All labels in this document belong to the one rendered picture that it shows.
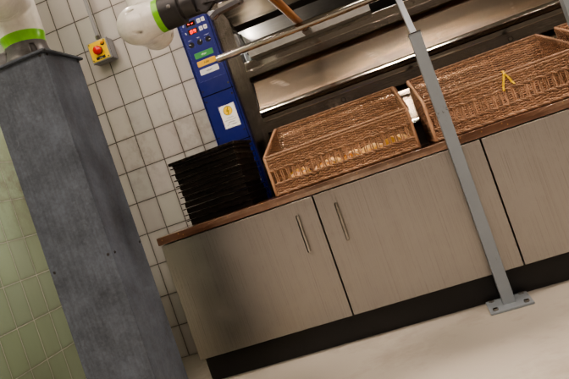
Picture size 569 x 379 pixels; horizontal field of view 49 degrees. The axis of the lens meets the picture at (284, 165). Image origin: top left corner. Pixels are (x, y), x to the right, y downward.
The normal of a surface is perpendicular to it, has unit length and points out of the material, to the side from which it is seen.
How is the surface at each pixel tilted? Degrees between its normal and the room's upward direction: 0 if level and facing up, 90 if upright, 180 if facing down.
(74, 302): 90
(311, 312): 90
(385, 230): 90
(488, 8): 70
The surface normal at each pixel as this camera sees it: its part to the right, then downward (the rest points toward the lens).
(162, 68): -0.19, 0.05
